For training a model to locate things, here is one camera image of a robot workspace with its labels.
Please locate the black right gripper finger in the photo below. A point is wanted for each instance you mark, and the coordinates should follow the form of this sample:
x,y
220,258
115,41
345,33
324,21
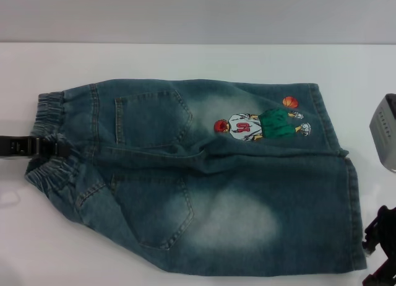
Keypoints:
x,y
382,230
383,278

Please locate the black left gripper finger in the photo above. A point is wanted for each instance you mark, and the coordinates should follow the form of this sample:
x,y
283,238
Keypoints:
x,y
34,147

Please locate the blue denim shorts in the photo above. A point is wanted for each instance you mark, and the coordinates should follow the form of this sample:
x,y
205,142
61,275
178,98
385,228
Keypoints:
x,y
235,187

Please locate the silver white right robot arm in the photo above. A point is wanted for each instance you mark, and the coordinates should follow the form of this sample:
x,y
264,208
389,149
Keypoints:
x,y
385,134

